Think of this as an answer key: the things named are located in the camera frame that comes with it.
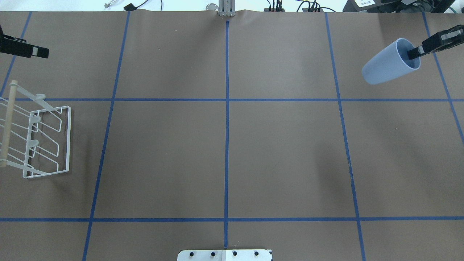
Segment aluminium frame post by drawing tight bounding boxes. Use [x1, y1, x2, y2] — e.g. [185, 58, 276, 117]
[218, 0, 236, 17]

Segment blue plastic cup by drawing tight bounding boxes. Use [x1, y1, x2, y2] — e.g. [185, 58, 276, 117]
[361, 38, 421, 85]

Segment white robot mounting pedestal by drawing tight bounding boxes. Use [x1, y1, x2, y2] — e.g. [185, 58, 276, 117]
[177, 249, 273, 261]

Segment white wire cup holder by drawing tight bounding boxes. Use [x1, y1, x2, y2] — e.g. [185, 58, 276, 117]
[1, 80, 72, 178]

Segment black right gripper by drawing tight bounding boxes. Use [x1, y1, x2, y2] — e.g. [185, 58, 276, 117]
[407, 25, 464, 61]

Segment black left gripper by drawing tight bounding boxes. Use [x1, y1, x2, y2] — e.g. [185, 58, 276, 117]
[0, 26, 49, 58]

